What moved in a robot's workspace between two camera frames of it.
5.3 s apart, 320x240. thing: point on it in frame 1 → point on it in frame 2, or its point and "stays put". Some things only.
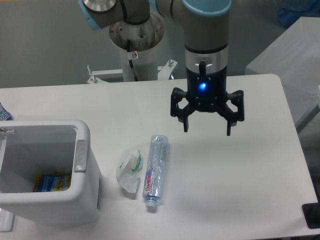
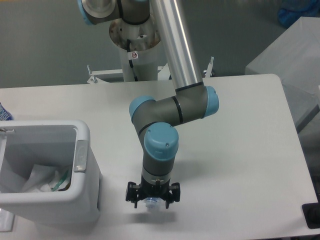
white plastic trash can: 29,147 stays put
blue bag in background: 292,10 stays put
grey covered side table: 295,58 stays put
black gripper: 207,92 → 145,190
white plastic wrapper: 128,170 → 46,178
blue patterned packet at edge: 4,115 stays put
